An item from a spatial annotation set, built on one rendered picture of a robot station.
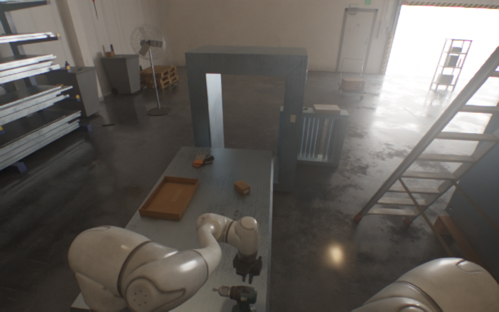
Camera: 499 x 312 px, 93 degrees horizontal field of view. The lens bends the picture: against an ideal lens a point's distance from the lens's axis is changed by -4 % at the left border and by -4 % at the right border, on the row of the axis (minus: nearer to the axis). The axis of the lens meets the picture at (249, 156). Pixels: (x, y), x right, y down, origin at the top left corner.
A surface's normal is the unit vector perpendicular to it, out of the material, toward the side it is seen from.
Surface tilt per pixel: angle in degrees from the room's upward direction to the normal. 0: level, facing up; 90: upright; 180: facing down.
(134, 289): 58
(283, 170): 90
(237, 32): 90
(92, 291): 74
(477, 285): 18
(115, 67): 95
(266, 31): 90
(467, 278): 7
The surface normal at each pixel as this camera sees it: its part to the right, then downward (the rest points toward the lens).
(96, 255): -0.24, -0.47
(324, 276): 0.00, -0.87
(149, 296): -0.21, -0.07
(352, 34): -0.15, 0.49
